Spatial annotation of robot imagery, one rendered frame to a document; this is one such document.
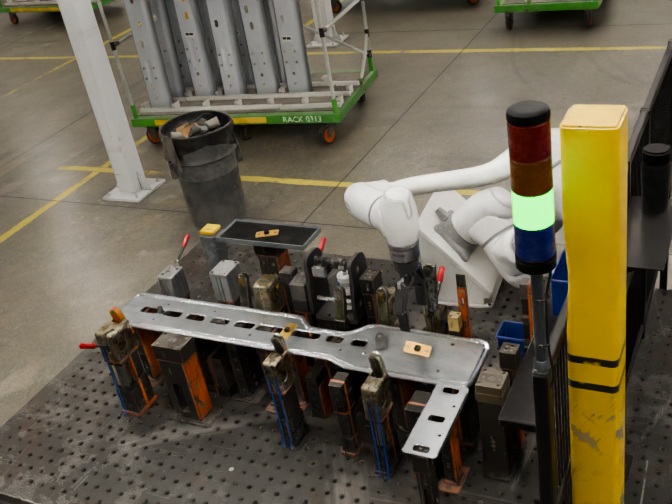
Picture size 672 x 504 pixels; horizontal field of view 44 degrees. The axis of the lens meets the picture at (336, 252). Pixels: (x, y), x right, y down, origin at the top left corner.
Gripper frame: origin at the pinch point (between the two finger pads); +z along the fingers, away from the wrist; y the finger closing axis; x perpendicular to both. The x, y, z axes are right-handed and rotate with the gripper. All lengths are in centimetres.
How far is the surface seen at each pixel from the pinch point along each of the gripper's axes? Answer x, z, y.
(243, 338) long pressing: -60, 14, 7
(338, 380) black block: -19.4, 15.4, 17.6
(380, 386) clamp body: -3.0, 10.6, 21.9
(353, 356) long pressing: -19.1, 14.3, 7.0
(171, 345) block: -80, 12, 20
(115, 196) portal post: -352, 114, -238
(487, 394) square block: 27.2, 11.0, 16.9
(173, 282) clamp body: -102, 11, -13
